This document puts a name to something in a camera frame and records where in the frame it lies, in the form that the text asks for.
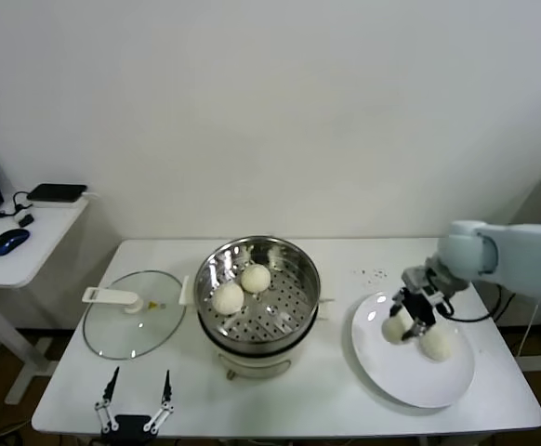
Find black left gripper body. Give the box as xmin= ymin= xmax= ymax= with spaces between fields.
xmin=101 ymin=414 xmax=159 ymax=442

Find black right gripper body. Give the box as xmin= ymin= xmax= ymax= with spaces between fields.
xmin=400 ymin=287 xmax=438 ymax=326

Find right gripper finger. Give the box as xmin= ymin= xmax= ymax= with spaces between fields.
xmin=389 ymin=290 xmax=406 ymax=320
xmin=401 ymin=319 xmax=428 ymax=343

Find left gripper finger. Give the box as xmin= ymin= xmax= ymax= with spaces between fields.
xmin=94 ymin=366 xmax=121 ymax=431
xmin=142 ymin=369 xmax=176 ymax=434

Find white steamed baozi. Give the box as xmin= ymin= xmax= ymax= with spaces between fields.
xmin=211 ymin=282 xmax=245 ymax=316
xmin=417 ymin=327 xmax=453 ymax=362
xmin=380 ymin=315 xmax=414 ymax=345
xmin=240 ymin=263 xmax=271 ymax=295

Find perforated steel steamer basket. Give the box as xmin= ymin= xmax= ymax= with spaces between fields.
xmin=193 ymin=235 xmax=323 ymax=345

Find scattered brown crumbs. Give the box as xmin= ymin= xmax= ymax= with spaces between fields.
xmin=352 ymin=267 xmax=388 ymax=283

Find white round plate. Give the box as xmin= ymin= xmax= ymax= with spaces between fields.
xmin=350 ymin=291 xmax=476 ymax=409

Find white electric cooker pot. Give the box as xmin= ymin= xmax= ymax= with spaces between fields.
xmin=178 ymin=273 xmax=336 ymax=380

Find white side desk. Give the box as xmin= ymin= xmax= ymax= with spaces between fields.
xmin=0 ymin=197 xmax=89 ymax=405

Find blue computer mouse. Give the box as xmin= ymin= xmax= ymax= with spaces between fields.
xmin=0 ymin=228 xmax=32 ymax=256

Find black flat hard drive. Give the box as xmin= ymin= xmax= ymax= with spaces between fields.
xmin=25 ymin=182 xmax=88 ymax=203

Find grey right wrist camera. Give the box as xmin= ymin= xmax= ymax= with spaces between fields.
xmin=400 ymin=267 xmax=442 ymax=303

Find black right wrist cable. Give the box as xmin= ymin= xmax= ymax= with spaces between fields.
xmin=440 ymin=281 xmax=504 ymax=322

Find glass lid with white handle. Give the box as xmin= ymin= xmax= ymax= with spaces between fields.
xmin=82 ymin=269 xmax=188 ymax=361

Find white hanging cable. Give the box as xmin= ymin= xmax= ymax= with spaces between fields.
xmin=517 ymin=296 xmax=541 ymax=359

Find thin black usb cable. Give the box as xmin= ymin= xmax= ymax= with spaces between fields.
xmin=0 ymin=190 xmax=31 ymax=218

